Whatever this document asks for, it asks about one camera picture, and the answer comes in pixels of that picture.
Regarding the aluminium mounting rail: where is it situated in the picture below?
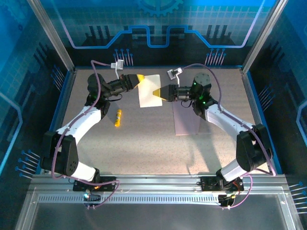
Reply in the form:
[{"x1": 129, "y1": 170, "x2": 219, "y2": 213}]
[{"x1": 30, "y1": 174, "x2": 290, "y2": 192}]

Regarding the yellow glue stick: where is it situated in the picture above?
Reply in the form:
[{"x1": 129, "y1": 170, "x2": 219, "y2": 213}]
[{"x1": 114, "y1": 109, "x2": 123, "y2": 128}]

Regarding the slotted grey cable duct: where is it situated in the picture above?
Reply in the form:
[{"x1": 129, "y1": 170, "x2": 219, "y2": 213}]
[{"x1": 37, "y1": 195, "x2": 223, "y2": 205}]

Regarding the aluminium table side rail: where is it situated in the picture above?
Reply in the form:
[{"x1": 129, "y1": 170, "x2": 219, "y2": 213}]
[
  {"x1": 240, "y1": 68, "x2": 274, "y2": 175},
  {"x1": 44, "y1": 68, "x2": 78, "y2": 175}
]

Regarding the grey metal panel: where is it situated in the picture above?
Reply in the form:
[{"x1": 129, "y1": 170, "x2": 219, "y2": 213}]
[{"x1": 14, "y1": 187, "x2": 304, "y2": 230}]

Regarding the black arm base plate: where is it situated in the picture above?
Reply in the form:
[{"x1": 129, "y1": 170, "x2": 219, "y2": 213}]
[
  {"x1": 72, "y1": 176, "x2": 118, "y2": 192},
  {"x1": 200, "y1": 176, "x2": 245, "y2": 192}
]

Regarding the aluminium frame post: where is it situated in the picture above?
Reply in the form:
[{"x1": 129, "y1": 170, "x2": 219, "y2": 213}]
[
  {"x1": 241, "y1": 0, "x2": 290, "y2": 73},
  {"x1": 26, "y1": 0, "x2": 75, "y2": 72}
]

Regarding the purple cable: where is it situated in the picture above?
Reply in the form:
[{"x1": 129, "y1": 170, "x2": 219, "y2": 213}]
[
  {"x1": 51, "y1": 59, "x2": 120, "y2": 210},
  {"x1": 181, "y1": 63, "x2": 276, "y2": 211}
]

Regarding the small black connector box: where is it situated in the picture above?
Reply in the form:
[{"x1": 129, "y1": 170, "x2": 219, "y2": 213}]
[
  {"x1": 83, "y1": 191, "x2": 102, "y2": 207},
  {"x1": 217, "y1": 193, "x2": 236, "y2": 208}
]

